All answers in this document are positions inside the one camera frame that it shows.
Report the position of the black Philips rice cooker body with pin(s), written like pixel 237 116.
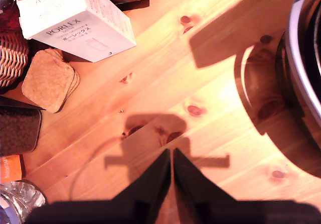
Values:
pixel 284 70

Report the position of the clear cut glass jar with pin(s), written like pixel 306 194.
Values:
pixel 20 201

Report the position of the orange paper packet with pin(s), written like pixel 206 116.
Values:
pixel 10 168

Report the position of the dark speckled tin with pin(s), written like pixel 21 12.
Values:
pixel 17 131

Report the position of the white Porlex cardboard box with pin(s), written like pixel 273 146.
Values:
pixel 82 28

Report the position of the woven wicker basket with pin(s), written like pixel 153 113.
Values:
pixel 12 58

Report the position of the red patterned cloth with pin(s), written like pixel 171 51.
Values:
pixel 8 20

